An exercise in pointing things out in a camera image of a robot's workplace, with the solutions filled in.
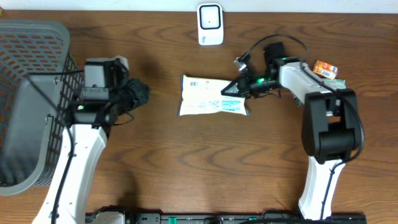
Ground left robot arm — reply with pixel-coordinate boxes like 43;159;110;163
34;78;149;224

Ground white snack bag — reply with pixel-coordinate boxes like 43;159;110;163
177;75;249;116

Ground white barcode scanner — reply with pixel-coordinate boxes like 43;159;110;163
197;3;224;46

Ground mint wet wipes pack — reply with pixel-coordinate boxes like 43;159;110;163
322;78;346;89

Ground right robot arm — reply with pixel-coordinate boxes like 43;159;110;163
221;55;364;221

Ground grey plastic mesh basket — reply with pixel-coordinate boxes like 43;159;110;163
1;19;84;196

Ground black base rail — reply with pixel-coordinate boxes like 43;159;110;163
85;210;367;224

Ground dark green round-logo packet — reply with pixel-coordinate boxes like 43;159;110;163
293;95;304;107

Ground orange tissue pack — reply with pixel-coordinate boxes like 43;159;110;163
313;60;338;80

